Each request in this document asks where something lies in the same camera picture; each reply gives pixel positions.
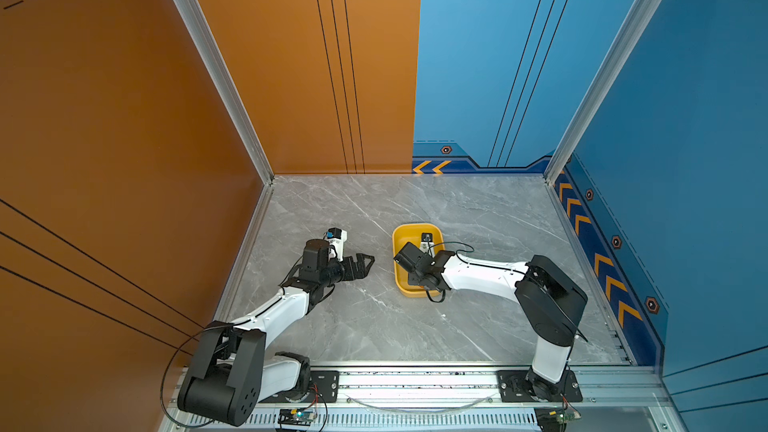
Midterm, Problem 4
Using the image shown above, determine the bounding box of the aluminium frame post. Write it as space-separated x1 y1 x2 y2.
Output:
543 0 663 186
172 0 275 186

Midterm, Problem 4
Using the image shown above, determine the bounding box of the left aluminium frame post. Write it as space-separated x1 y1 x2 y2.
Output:
172 0 275 186

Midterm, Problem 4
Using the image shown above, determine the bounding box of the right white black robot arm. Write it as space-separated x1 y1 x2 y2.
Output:
394 243 588 404

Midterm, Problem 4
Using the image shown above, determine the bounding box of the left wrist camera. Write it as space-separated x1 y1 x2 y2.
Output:
325 227 347 262

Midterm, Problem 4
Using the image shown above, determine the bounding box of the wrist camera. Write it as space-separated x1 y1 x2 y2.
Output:
325 227 347 262
419 232 434 254

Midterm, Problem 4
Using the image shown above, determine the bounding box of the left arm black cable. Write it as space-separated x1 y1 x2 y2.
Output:
159 254 304 430

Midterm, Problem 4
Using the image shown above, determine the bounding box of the yellow plastic bin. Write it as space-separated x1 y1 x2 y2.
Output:
392 223 445 299

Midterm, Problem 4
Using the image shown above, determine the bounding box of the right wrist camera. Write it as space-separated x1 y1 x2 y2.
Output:
419 232 434 254

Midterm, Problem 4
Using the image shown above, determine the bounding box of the left green circuit board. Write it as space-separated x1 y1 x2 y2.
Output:
277 408 318 431

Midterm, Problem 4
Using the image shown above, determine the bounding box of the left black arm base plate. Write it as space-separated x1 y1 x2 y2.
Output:
259 369 340 405

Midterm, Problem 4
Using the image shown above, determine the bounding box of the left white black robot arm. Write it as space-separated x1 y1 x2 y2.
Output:
177 238 375 427

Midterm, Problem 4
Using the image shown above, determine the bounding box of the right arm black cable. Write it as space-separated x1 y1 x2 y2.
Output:
424 241 529 304

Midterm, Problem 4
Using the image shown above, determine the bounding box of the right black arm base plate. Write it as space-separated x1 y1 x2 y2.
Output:
496 369 583 403

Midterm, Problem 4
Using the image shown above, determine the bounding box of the aluminium front rail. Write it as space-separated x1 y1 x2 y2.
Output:
157 362 689 432

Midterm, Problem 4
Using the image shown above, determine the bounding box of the right aluminium frame post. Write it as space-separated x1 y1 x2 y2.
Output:
543 0 663 186

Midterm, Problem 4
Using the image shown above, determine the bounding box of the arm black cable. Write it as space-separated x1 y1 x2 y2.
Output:
159 254 304 430
424 241 529 304

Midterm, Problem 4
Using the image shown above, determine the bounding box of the right green circuit board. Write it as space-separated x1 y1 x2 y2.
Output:
534 408 574 432

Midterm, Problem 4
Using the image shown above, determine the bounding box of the green circuit board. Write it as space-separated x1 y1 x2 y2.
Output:
534 408 574 432
277 408 318 431

